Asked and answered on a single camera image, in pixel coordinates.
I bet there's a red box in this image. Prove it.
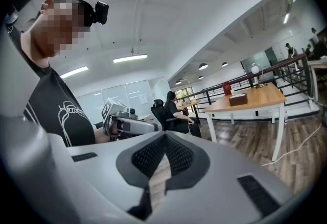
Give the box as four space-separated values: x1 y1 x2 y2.
221 82 232 96

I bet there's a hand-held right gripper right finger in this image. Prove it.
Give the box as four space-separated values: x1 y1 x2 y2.
150 131 295 224

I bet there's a brown tissue holder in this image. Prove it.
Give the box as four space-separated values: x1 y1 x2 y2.
228 93 249 107

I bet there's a person's left forearm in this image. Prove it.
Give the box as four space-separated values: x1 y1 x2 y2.
94 125 113 145

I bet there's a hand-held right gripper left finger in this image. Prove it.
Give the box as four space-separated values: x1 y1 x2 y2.
48 130 167 224

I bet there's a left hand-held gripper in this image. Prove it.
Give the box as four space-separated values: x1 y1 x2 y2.
101 97 164 142

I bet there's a black office chair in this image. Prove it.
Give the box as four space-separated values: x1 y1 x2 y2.
150 99 177 131

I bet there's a white globe desk lamp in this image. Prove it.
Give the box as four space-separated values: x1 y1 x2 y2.
250 62 268 89

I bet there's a white floor cable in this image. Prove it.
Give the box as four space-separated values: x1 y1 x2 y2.
261 100 324 167

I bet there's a wooden table with white legs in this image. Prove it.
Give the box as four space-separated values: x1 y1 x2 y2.
308 56 327 103
203 82 287 162

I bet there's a black metal railing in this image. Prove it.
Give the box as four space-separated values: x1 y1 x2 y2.
176 53 314 108

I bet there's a person's left hand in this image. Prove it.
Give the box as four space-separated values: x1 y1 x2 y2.
112 119 126 135

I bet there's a small wooden desk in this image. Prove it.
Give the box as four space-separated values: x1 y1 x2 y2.
177 99 202 125

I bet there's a black printed t-shirt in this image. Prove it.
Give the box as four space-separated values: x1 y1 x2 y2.
9 26 97 147

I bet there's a person's head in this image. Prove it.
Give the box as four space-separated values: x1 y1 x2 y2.
21 0 94 68

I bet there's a black head-mounted camera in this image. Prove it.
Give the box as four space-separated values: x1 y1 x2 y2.
92 1 110 26

